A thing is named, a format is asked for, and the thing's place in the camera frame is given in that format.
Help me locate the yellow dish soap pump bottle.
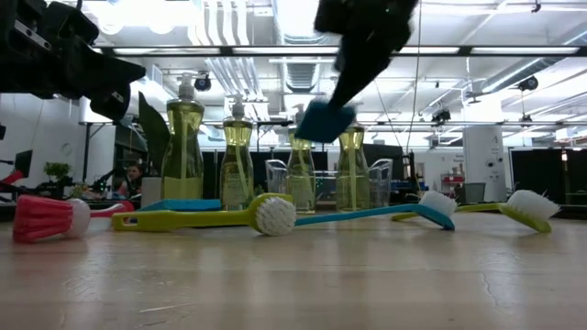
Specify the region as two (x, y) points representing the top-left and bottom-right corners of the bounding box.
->
(160, 72), (206, 201)
(336, 123), (371, 213)
(286, 103), (317, 215)
(218, 93), (255, 211)

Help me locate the green round-head dish brush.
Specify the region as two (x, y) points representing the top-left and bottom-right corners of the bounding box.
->
(111, 192), (298, 237)

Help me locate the clear plastic bin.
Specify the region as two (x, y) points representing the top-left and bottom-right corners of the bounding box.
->
(264, 158), (394, 211)

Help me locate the black screen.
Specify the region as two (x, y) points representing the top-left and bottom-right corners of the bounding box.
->
(364, 142), (404, 181)

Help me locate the blue sponge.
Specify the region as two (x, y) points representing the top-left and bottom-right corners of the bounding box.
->
(137, 198), (224, 213)
(294, 99), (358, 144)

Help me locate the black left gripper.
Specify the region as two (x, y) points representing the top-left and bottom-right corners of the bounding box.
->
(17, 0), (147, 121)

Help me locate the black stand pole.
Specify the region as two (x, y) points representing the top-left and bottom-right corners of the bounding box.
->
(82, 121), (116, 184)

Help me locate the green snake plant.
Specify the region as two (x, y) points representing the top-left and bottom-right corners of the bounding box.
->
(137, 91), (172, 178)

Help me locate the grey crate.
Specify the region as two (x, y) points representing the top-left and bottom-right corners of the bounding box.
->
(460, 181), (487, 204)

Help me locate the black overhead frame beam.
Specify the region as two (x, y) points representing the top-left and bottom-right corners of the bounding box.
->
(94, 44), (581, 58)

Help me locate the green long-handled dish brush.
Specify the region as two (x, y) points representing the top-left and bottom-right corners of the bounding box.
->
(391, 189), (561, 234)

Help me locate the black hanging ceiling camera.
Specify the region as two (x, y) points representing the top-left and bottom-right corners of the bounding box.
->
(193, 72), (213, 93)
(517, 75), (540, 92)
(430, 108), (453, 125)

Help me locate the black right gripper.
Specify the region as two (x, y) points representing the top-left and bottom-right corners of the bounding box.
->
(314, 0), (419, 111)

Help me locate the blue long-handled dish brush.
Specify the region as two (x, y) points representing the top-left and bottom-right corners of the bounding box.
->
(293, 191), (459, 231)

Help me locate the black computer monitor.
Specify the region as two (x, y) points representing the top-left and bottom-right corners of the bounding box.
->
(13, 148), (34, 179)

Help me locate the person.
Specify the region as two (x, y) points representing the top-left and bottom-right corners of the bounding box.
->
(117, 162), (144, 198)

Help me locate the red desk item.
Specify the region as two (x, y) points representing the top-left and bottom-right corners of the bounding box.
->
(0, 170), (24, 187)

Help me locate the small green desk plant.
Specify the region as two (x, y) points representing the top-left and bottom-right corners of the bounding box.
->
(43, 160), (73, 184)

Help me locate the pink dish brush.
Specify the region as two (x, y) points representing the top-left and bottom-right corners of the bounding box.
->
(12, 192), (136, 244)

